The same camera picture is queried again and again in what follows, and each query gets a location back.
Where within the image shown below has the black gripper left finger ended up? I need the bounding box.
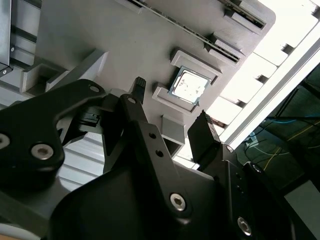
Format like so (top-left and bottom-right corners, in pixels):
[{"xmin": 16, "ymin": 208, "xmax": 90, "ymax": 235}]
[{"xmin": 0, "ymin": 76, "xmax": 195, "ymax": 219}]

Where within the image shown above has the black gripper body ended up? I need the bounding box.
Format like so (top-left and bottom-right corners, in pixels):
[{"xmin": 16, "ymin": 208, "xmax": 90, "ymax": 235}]
[{"xmin": 48, "ymin": 161, "xmax": 236, "ymax": 240}]

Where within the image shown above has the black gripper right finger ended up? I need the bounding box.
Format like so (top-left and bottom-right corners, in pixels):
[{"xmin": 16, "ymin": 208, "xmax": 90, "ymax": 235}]
[{"xmin": 187, "ymin": 109, "xmax": 296, "ymax": 240}]

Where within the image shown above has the silver topped CPU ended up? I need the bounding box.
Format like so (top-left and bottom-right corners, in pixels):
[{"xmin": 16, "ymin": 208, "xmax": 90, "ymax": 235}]
[{"xmin": 167, "ymin": 66, "xmax": 212, "ymax": 106}]

